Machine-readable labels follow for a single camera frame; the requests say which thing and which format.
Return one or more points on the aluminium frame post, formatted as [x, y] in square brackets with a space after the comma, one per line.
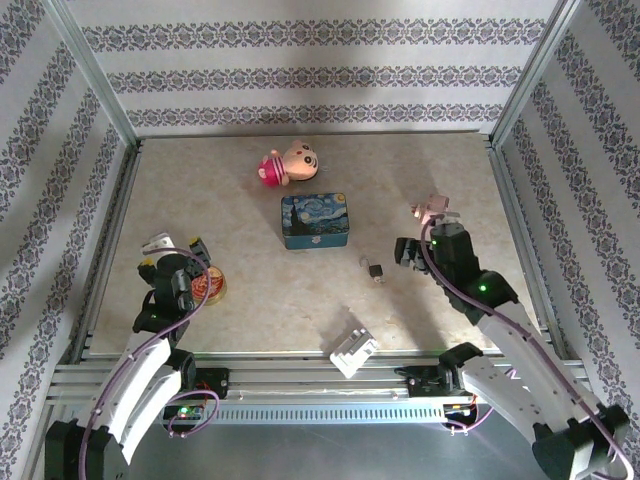
[95, 70]
[536, 70]

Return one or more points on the aluminium thin frame rail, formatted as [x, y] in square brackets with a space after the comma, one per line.
[315, 134]

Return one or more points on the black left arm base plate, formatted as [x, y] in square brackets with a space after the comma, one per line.
[215, 382]

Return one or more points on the aluminium side rail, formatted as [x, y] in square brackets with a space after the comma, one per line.
[107, 250]
[529, 250]

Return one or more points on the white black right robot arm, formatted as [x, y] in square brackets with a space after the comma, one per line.
[515, 350]

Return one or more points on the starry night tin box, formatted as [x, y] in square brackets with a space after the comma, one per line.
[315, 220]

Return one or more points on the red round tin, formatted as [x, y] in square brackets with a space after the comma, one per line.
[212, 287]

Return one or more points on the white plastic bracket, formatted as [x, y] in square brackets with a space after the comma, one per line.
[352, 350]

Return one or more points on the small black padlock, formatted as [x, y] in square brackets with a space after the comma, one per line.
[375, 271]

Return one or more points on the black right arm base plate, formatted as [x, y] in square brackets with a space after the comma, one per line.
[420, 382]

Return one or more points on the pale pink toy bottle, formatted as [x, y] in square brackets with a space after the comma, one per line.
[432, 205]

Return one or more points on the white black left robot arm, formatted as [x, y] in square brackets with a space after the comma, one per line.
[135, 390]

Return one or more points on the pink plush doll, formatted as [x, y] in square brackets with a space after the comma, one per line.
[295, 162]

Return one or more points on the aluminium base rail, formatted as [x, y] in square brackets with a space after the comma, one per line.
[300, 380]

